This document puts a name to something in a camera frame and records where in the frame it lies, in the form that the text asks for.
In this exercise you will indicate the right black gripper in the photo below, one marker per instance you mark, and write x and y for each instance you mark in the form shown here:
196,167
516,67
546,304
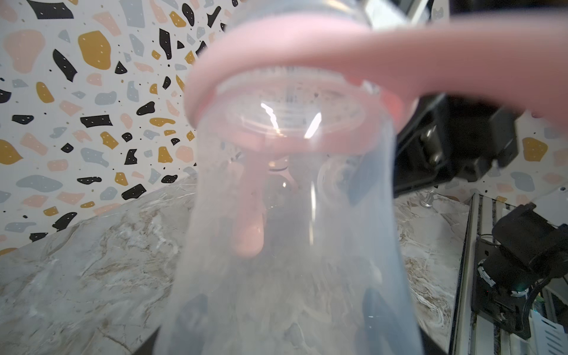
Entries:
450,137

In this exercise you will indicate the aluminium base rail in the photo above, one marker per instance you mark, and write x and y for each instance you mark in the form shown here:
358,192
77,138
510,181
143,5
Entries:
512,292

